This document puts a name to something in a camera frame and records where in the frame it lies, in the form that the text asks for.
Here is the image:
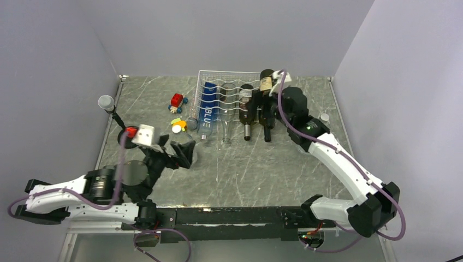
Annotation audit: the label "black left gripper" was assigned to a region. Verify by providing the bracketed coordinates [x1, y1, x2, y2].
[136, 135, 195, 202]

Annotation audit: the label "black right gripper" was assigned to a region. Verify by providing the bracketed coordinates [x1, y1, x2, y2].
[244, 90, 293, 128]

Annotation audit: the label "dark green wine bottle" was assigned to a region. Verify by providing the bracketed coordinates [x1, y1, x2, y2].
[259, 108, 275, 142]
[239, 84, 254, 141]

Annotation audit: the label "clear glass wine bottle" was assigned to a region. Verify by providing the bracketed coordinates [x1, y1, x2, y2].
[219, 82, 236, 144]

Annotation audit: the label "blue square water bottle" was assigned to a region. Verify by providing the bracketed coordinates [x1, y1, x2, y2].
[198, 82, 218, 141]

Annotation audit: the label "clear round glass bottle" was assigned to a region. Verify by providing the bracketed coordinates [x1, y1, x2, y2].
[172, 125, 198, 165]
[297, 137, 318, 154]

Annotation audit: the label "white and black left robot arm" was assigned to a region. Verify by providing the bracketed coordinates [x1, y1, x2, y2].
[7, 135, 196, 229]

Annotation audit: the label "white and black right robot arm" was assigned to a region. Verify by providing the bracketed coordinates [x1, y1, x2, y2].
[246, 87, 406, 240]

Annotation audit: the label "colourful toy block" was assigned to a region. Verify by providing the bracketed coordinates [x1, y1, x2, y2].
[170, 118, 187, 134]

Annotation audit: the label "red toy block car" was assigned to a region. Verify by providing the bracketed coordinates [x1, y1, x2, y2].
[168, 93, 188, 114]

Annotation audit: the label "small silver cap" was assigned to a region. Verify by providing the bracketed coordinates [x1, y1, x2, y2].
[319, 113, 330, 122]

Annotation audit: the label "grey microphone on stand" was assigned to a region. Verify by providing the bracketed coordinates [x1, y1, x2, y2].
[98, 95, 138, 149]

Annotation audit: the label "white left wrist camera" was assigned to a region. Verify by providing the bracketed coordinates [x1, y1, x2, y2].
[132, 124, 159, 148]

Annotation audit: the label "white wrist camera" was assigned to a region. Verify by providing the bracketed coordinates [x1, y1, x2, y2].
[269, 70, 292, 95]
[132, 124, 159, 148]

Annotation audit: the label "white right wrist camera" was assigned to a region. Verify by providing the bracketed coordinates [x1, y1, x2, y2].
[269, 70, 292, 95]

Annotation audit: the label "white wire wine rack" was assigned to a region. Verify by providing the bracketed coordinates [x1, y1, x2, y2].
[188, 70, 260, 122]

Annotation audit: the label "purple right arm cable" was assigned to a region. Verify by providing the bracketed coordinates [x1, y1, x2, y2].
[276, 69, 407, 242]

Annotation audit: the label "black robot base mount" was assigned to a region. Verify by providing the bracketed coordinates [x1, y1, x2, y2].
[122, 200, 335, 243]

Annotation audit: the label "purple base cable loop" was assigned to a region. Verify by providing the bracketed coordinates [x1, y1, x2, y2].
[133, 228, 192, 262]

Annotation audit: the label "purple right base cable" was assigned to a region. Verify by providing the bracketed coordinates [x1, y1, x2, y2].
[299, 224, 363, 254]

